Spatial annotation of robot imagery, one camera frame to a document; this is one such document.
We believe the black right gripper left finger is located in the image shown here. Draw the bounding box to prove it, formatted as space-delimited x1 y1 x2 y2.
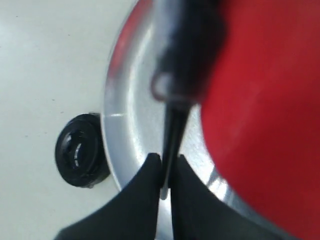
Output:
55 153 162 240

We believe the round silver metal plate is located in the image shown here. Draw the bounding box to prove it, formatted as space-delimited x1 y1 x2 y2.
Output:
100 0 288 240

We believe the black round flag base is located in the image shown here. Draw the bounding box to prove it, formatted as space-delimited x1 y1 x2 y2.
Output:
54 112 111 189

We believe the red flag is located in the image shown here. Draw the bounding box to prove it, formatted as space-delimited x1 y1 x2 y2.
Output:
152 0 320 240

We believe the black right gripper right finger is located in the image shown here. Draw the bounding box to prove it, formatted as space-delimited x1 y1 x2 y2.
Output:
170 155 282 240

